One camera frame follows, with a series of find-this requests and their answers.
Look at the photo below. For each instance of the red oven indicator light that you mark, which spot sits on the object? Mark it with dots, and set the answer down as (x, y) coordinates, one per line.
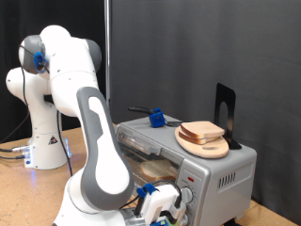
(190, 179)

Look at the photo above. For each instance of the metal spatula with blue block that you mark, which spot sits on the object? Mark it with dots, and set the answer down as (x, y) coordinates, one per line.
(156, 120)

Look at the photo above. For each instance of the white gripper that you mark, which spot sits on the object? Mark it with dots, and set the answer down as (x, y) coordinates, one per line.
(160, 201)

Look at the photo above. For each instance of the grey fabric backdrop curtain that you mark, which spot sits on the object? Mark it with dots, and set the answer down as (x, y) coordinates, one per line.
(219, 47)

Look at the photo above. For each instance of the bread slice with brown crust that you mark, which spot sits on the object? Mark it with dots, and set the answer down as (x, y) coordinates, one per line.
(194, 140)
(202, 128)

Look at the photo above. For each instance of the black fabric backdrop curtain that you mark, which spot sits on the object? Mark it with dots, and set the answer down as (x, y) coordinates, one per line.
(15, 19)

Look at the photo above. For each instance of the silver knob below red light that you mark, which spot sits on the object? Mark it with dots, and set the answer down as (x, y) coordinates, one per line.
(187, 194)

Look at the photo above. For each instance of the white bread slice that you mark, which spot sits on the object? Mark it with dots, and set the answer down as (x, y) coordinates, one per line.
(158, 169)

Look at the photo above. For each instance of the silver knob at oven bottom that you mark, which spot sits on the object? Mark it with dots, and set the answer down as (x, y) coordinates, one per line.
(185, 219)

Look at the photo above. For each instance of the oval wooden cutting board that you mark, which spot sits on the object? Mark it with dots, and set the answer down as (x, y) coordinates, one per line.
(203, 150)

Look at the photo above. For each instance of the silver toaster oven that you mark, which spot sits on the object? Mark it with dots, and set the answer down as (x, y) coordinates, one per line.
(219, 175)

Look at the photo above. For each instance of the silver wrist camera blue mount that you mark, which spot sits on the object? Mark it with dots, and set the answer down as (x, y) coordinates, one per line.
(167, 219)

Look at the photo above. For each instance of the vertical metal pole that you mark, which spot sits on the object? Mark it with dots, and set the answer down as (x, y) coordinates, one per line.
(107, 62)

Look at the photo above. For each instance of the black metal bookend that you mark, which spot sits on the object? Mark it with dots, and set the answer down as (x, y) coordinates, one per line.
(231, 103)

